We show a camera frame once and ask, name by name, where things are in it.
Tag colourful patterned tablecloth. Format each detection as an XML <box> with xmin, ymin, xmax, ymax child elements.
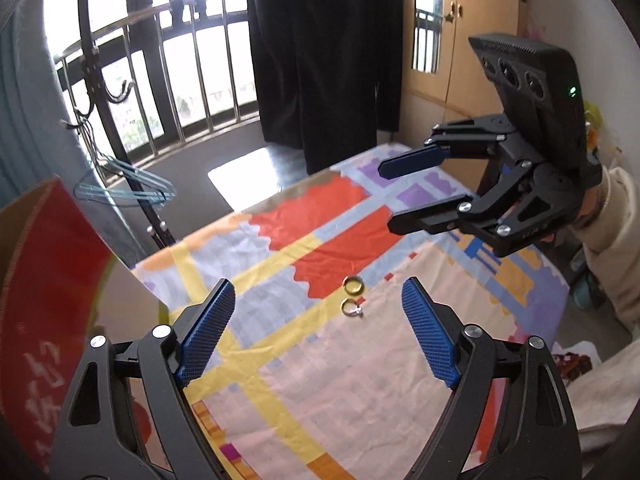
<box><xmin>132</xmin><ymin>142</ymin><xmax>571</xmax><ymax>480</ymax></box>

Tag black coat rack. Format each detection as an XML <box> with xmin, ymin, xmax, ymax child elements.
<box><xmin>42</xmin><ymin>0</ymin><xmax>173</xmax><ymax>251</ymax></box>

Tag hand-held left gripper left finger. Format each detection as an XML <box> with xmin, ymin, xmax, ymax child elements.
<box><xmin>50</xmin><ymin>278</ymin><xmax>237</xmax><ymax>480</ymax></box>

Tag person's right forearm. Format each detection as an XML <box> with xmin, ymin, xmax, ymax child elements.
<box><xmin>570</xmin><ymin>165</ymin><xmax>640</xmax><ymax>331</ymax></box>

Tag red and white cardboard box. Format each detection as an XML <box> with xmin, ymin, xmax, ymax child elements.
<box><xmin>0</xmin><ymin>175</ymin><xmax>173</xmax><ymax>480</ymax></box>

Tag black hanging coat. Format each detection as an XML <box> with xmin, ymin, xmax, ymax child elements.
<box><xmin>246</xmin><ymin>0</ymin><xmax>405</xmax><ymax>176</ymax></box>

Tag white printed bag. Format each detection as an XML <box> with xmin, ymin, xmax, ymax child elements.
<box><xmin>552</xmin><ymin>340</ymin><xmax>603</xmax><ymax>386</ymax></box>

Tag metal balcony railing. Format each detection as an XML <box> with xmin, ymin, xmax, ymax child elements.
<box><xmin>52</xmin><ymin>0</ymin><xmax>261</xmax><ymax>161</ymax></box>

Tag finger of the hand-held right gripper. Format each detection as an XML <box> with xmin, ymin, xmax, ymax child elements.
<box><xmin>388</xmin><ymin>162</ymin><xmax>541</xmax><ymax>236</ymax></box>
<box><xmin>377</xmin><ymin>114</ymin><xmax>523</xmax><ymax>181</ymax></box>

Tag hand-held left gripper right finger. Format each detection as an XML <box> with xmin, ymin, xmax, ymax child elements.
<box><xmin>401</xmin><ymin>276</ymin><xmax>583</xmax><ymax>480</ymax></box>

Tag light blue wire hangers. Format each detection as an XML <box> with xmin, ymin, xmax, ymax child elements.
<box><xmin>60</xmin><ymin>117</ymin><xmax>177</xmax><ymax>209</ymax></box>

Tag wooden wardrobe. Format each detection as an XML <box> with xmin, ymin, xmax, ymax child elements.
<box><xmin>400</xmin><ymin>0</ymin><xmax>531</xmax><ymax>121</ymax></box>

